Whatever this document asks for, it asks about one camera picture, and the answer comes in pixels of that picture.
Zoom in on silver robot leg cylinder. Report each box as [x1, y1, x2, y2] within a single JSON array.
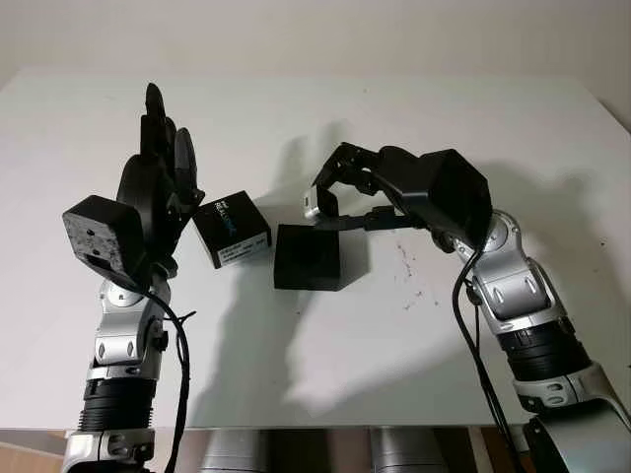
[[370, 428, 435, 473]]

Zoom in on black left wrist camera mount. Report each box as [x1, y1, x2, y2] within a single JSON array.
[[62, 195, 149, 292]]

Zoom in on black printed box lid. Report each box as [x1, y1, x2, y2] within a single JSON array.
[[191, 192, 272, 270]]

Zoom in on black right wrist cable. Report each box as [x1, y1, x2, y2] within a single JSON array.
[[452, 248, 524, 473]]

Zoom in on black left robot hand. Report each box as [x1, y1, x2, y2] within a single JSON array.
[[115, 82, 207, 270]]

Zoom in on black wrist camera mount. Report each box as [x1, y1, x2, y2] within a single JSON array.
[[418, 148, 494, 250], [62, 195, 149, 292]]

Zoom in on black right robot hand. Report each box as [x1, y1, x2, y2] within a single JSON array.
[[313, 141, 435, 233]]

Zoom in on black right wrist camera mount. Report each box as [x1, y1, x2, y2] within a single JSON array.
[[418, 148, 494, 250]]

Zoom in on black foam-lined box base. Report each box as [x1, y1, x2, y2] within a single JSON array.
[[272, 224, 342, 292]]

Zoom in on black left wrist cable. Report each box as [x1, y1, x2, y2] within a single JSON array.
[[142, 290, 198, 473]]

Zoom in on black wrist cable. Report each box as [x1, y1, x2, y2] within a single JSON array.
[[452, 248, 524, 473], [142, 290, 198, 473]]

